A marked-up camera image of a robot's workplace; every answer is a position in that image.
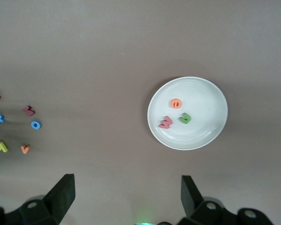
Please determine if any beige round plate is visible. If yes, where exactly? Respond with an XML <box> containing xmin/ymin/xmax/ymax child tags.
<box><xmin>147</xmin><ymin>76</ymin><xmax>229</xmax><ymax>151</ymax></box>

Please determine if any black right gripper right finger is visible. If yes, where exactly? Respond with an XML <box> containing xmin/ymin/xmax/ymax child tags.
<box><xmin>177</xmin><ymin>175</ymin><xmax>275</xmax><ymax>225</ymax></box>

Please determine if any green foam letter u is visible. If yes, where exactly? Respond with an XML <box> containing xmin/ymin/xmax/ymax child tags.
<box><xmin>178</xmin><ymin>112</ymin><xmax>192</xmax><ymax>125</ymax></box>

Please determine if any brown paper table cover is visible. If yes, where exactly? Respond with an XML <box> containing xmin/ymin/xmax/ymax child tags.
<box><xmin>0</xmin><ymin>0</ymin><xmax>281</xmax><ymax>225</ymax></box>

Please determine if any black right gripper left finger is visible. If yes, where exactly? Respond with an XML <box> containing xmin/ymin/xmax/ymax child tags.
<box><xmin>0</xmin><ymin>173</ymin><xmax>76</xmax><ymax>225</ymax></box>

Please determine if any pink foam letter w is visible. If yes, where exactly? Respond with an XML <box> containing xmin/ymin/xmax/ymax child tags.
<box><xmin>158</xmin><ymin>115</ymin><xmax>173</xmax><ymax>130</ymax></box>

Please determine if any blue foam letter o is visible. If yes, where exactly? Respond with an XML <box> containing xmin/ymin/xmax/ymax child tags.
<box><xmin>30</xmin><ymin>120</ymin><xmax>43</xmax><ymax>130</ymax></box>

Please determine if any maroon foam letter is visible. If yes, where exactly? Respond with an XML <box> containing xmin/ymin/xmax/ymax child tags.
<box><xmin>22</xmin><ymin>105</ymin><xmax>36</xmax><ymax>117</ymax></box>

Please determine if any orange foam letter e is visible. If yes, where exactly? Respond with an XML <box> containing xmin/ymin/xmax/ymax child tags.
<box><xmin>170</xmin><ymin>98</ymin><xmax>183</xmax><ymax>110</ymax></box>

